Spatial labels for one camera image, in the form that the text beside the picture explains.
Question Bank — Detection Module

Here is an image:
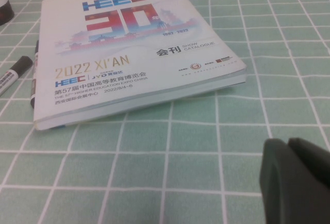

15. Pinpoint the HEEC show catalogue book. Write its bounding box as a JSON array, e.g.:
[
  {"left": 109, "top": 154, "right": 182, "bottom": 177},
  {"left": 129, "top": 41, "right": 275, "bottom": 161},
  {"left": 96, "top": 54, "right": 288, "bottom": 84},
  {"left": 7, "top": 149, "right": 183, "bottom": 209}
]
[{"left": 33, "top": 0, "right": 247, "bottom": 131}]

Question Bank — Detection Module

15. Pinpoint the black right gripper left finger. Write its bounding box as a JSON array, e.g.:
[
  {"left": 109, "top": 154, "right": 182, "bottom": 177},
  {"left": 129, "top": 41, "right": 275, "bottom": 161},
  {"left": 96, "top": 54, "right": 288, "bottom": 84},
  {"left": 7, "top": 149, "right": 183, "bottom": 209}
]
[{"left": 259, "top": 138, "right": 330, "bottom": 224}]

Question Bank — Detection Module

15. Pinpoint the black marker with white label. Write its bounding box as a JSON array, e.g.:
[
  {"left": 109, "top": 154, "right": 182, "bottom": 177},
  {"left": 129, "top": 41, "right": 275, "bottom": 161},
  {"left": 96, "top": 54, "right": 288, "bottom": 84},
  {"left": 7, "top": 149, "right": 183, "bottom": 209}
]
[{"left": 0, "top": 55, "right": 34, "bottom": 97}]

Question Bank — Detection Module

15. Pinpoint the green checked tablecloth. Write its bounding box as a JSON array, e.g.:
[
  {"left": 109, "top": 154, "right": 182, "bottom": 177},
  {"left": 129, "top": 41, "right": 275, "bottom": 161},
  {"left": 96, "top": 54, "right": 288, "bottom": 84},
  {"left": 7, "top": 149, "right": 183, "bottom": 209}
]
[{"left": 0, "top": 0, "right": 330, "bottom": 224}]

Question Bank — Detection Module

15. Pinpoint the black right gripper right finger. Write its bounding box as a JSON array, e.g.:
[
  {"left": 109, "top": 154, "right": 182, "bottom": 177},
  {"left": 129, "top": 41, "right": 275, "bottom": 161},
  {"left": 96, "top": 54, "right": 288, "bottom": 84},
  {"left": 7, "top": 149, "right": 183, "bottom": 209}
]
[{"left": 287, "top": 137, "right": 330, "bottom": 171}]

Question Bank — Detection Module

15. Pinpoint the black mesh pen holder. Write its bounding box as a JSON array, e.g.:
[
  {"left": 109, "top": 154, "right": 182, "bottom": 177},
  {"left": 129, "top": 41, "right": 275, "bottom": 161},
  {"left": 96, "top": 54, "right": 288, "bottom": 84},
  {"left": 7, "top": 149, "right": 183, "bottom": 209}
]
[{"left": 0, "top": 0, "right": 15, "bottom": 26}]

